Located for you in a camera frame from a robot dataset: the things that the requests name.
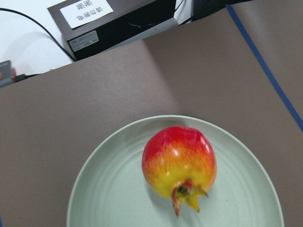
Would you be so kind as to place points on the red orange toy pomegranate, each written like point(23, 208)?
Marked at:
point(179, 164)

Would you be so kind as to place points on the light green plate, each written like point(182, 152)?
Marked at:
point(111, 191)

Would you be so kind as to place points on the black power box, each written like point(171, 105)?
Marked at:
point(90, 27)

